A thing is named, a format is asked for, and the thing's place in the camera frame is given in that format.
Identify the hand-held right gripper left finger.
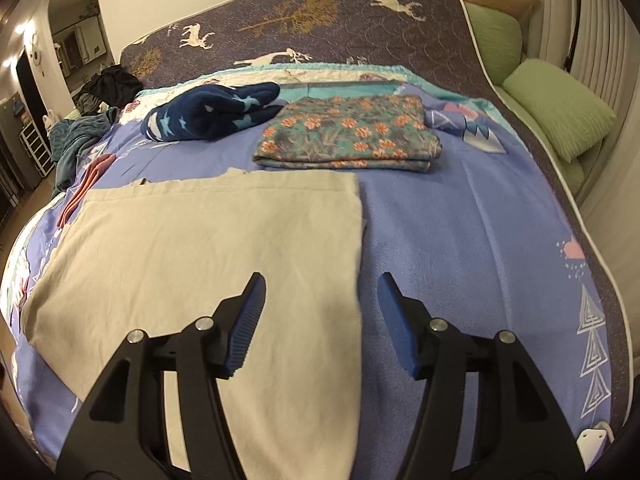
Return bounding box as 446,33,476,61
56,272,267,480

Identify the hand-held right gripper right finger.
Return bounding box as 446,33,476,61
377,272,586,480

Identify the beige cloth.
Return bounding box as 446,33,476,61
20,169,369,480

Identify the dark clothes pile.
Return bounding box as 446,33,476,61
75,65,144,114

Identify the blue printed bedsheet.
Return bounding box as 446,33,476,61
0,62,614,463

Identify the floral folded cloth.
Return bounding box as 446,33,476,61
252,95,444,175

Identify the pink cloth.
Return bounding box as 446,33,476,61
57,154,117,229

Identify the navy star fleece blanket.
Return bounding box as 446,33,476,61
140,81,282,142

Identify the white power strip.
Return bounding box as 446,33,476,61
576,420,617,462

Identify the teal blanket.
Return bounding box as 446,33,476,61
47,107,121,195

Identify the large green pillow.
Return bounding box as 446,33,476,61
502,58,619,164

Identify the white shoe rack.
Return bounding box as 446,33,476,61
17,121,57,177

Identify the small green pillow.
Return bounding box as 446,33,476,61
465,2,524,87

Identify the dark deer print mattress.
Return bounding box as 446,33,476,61
120,0,634,432

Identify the white padded headboard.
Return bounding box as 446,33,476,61
520,0,640,241

